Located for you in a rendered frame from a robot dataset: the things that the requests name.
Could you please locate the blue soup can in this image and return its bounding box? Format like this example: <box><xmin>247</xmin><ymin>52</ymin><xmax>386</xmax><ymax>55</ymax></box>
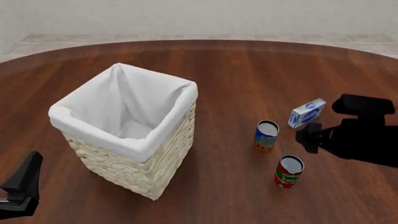
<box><xmin>253</xmin><ymin>119</ymin><xmax>280</xmax><ymax>152</ymax></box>

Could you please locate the cream woven wicker basket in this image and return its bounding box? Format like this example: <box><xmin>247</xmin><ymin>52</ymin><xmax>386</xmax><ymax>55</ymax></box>
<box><xmin>49</xmin><ymin>62</ymin><xmax>198</xmax><ymax>201</ymax></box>

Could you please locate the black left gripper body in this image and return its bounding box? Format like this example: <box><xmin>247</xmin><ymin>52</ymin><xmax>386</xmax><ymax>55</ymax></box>
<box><xmin>0</xmin><ymin>188</ymin><xmax>40</xmax><ymax>217</ymax></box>

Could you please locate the white and blue carton box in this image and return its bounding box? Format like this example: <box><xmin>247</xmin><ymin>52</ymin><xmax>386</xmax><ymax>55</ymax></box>
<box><xmin>287</xmin><ymin>98</ymin><xmax>327</xmax><ymax>129</ymax></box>

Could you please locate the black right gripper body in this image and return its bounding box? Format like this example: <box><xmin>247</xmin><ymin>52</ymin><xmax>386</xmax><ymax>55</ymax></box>
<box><xmin>295</xmin><ymin>122</ymin><xmax>323</xmax><ymax>154</ymax></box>

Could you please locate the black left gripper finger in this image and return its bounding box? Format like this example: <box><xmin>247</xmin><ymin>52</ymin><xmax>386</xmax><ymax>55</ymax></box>
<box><xmin>0</xmin><ymin>151</ymin><xmax>44</xmax><ymax>202</ymax></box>

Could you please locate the white cloth basket liner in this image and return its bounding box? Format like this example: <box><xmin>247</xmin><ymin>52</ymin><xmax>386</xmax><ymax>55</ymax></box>
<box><xmin>49</xmin><ymin>62</ymin><xmax>198</xmax><ymax>162</ymax></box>

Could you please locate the red tomato sauce can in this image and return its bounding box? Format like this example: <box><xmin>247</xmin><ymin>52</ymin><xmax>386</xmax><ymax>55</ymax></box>
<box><xmin>274</xmin><ymin>154</ymin><xmax>305</xmax><ymax>189</ymax></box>

